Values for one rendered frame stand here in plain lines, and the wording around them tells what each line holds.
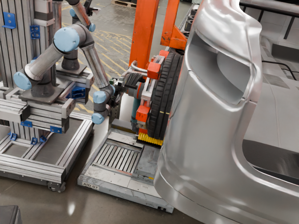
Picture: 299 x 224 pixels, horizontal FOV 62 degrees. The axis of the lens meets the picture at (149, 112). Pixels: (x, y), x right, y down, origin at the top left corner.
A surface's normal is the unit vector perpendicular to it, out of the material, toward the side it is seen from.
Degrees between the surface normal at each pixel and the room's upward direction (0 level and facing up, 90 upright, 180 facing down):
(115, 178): 0
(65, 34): 85
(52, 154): 0
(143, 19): 90
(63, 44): 85
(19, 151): 0
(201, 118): 89
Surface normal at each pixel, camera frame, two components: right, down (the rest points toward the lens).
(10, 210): 0.17, -0.83
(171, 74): 0.00, -0.39
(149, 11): -0.22, 0.49
